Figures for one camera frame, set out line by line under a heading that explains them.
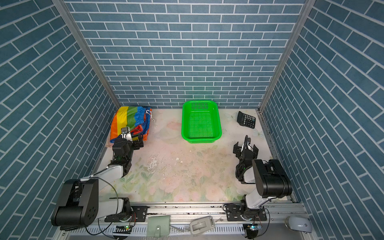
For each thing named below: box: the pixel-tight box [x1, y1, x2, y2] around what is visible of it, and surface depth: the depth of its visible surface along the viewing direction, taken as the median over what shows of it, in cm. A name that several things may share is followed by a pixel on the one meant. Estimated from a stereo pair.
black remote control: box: [60, 225, 88, 232], surface depth 69 cm
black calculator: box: [237, 111, 256, 129], surface depth 114 cm
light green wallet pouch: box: [147, 215, 170, 238], surface depth 71 cm
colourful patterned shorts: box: [110, 106, 152, 143], surface depth 101 cm
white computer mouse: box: [285, 216, 313, 233], surface depth 68 cm
